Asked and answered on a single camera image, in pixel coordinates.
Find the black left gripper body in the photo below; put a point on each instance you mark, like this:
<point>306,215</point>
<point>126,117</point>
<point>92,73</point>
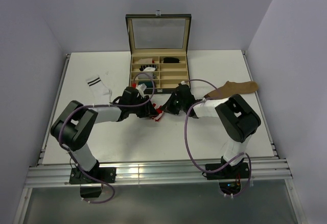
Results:
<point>141,111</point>

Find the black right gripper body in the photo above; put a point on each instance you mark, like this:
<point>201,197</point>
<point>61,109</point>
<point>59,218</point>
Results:
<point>174,106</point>

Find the red white striped sock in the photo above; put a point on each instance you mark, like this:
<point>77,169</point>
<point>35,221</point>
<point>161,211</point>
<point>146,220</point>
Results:
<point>159,111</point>

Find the brown ribbed sock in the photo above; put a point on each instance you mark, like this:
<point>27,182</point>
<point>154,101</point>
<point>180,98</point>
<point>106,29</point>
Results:
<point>232,88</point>

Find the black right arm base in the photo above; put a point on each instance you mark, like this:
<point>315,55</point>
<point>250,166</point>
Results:
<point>234,175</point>

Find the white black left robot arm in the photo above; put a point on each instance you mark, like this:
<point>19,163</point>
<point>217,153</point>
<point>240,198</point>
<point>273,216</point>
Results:
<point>73,127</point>

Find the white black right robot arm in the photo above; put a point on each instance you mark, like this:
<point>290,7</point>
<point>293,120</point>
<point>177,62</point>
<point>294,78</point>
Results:
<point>239,120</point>

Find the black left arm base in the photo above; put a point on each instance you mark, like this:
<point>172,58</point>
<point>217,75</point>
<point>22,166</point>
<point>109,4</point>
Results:
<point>92,183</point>

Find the rolled teal sock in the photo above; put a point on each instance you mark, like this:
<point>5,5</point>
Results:
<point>148,84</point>

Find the rolled grey sock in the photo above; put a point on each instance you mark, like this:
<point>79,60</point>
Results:
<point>146,76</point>

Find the white sock black stripes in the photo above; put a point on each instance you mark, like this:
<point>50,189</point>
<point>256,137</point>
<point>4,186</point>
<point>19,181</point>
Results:
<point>100,91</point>

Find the rolled black white sock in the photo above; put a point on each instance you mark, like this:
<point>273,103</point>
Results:
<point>148,68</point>

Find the black compartment storage box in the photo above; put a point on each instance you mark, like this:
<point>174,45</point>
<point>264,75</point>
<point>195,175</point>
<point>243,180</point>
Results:
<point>153,37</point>

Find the aluminium table frame rail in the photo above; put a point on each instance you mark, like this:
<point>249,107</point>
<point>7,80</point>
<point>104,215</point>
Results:
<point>173,172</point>

